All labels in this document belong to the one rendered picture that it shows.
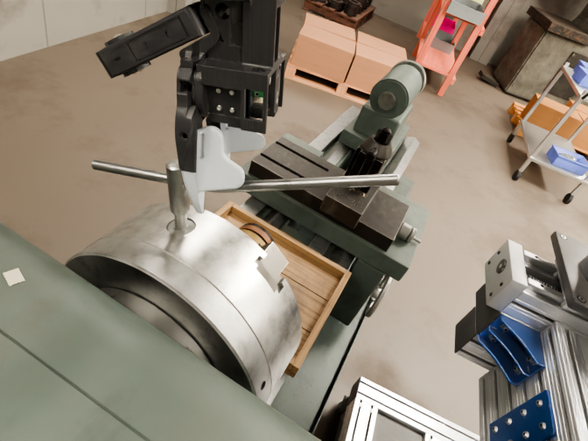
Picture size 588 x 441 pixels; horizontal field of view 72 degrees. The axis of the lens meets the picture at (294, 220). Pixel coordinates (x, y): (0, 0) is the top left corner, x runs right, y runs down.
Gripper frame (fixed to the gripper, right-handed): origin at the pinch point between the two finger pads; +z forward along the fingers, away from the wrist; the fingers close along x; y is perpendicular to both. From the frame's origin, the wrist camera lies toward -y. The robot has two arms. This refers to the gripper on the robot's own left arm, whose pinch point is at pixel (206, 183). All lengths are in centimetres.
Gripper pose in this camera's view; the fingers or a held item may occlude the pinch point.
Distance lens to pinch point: 45.4
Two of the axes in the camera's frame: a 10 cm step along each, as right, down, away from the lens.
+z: -0.8, 7.9, 6.0
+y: 9.8, 1.8, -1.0
